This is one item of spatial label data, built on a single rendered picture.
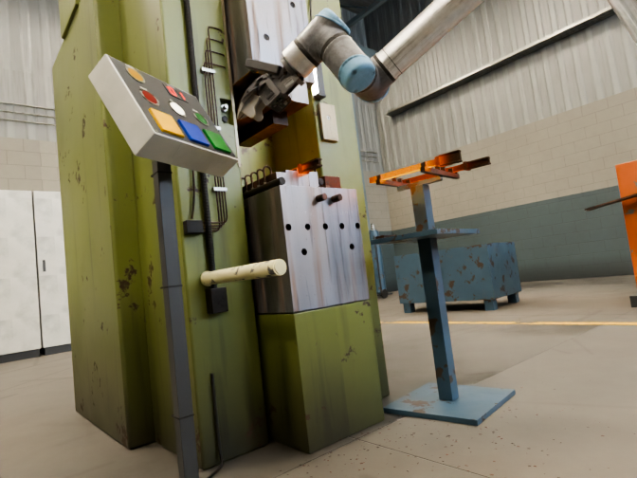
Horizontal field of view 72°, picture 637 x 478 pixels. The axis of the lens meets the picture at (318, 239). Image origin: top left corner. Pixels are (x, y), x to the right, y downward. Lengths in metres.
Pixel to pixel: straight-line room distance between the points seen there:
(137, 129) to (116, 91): 0.13
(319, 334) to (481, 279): 3.68
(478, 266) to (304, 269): 3.71
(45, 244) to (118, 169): 4.70
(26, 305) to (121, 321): 4.67
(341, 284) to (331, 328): 0.17
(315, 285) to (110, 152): 1.02
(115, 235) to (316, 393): 1.01
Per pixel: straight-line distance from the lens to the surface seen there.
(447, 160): 1.77
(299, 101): 1.81
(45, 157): 7.58
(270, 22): 1.89
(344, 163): 2.08
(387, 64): 1.27
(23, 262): 6.60
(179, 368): 1.29
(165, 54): 1.76
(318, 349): 1.59
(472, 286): 5.16
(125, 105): 1.21
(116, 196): 1.98
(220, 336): 1.60
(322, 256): 1.61
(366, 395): 1.77
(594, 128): 9.12
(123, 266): 1.94
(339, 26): 1.22
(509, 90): 9.89
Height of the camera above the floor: 0.58
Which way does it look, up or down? 5 degrees up
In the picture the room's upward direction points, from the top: 7 degrees counter-clockwise
